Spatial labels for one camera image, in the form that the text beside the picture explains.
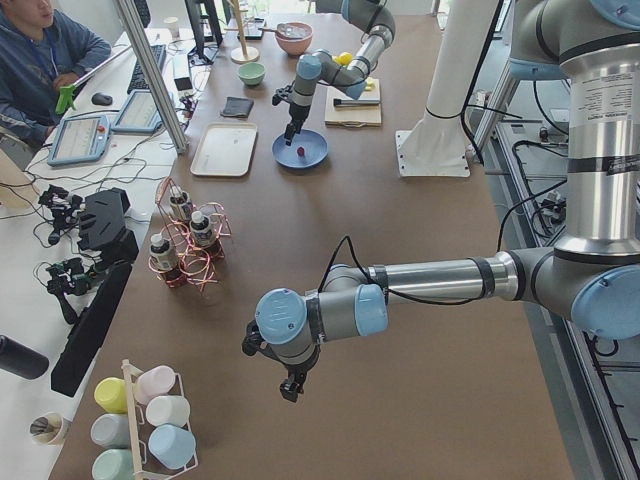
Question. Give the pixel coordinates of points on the pink bowl with ice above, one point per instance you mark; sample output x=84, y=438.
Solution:
x=294, y=37

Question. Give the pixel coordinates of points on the wooden cup tree stand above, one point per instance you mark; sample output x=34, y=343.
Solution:
x=244, y=53

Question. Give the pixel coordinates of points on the blue cup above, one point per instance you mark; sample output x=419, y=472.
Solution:
x=174, y=447

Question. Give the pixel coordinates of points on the pink cup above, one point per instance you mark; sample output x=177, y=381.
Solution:
x=153, y=383

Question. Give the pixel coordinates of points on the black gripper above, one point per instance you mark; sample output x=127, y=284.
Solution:
x=298, y=112
x=298, y=366

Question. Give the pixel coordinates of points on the paper cup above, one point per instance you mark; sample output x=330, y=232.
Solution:
x=49, y=429

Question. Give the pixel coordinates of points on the grey cup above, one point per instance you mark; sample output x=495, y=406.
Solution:
x=111, y=431

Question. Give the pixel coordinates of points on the white pillar base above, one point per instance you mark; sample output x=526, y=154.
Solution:
x=437, y=144

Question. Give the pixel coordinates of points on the blue plate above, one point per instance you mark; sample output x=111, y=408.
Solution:
x=307, y=149

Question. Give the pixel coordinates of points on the black computer mouse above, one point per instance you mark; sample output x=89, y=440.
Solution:
x=101, y=99

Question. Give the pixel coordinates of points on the yellow cup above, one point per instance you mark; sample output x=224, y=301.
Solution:
x=110, y=395

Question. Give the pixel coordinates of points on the mint cup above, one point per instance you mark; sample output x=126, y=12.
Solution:
x=113, y=464

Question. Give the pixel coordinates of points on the black thermos bottle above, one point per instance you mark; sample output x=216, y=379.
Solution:
x=21, y=360

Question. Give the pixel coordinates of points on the yellow lemon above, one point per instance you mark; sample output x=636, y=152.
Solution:
x=343, y=59

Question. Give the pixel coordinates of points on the white cup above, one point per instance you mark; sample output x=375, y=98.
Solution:
x=168, y=409

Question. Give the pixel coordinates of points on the blue teach pendant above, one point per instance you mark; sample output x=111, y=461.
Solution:
x=139, y=114
x=80, y=140

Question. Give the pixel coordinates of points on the grey cloth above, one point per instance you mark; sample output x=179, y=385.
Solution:
x=237, y=107

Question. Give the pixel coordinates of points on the dark drink bottle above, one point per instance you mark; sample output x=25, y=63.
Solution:
x=201, y=229
x=180, y=203
x=164, y=258

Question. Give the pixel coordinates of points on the green bowl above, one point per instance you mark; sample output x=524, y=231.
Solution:
x=252, y=73

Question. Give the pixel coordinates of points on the wooden cup rack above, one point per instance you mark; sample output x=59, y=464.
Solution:
x=145, y=466

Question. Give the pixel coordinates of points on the person in blue hoodie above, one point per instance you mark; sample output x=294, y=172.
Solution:
x=42, y=51

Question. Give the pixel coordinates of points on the white tray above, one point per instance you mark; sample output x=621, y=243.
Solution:
x=225, y=150

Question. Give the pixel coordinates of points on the black monitor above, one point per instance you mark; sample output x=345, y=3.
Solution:
x=206, y=30

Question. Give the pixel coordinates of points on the copper wire bottle rack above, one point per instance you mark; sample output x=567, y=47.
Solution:
x=197, y=265

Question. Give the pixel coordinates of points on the wooden cutting board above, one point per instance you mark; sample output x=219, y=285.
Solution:
x=353, y=116

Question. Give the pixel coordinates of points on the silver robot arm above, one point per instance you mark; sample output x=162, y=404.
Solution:
x=374, y=20
x=589, y=276

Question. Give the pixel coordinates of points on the aluminium frame post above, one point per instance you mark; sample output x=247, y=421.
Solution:
x=132, y=24

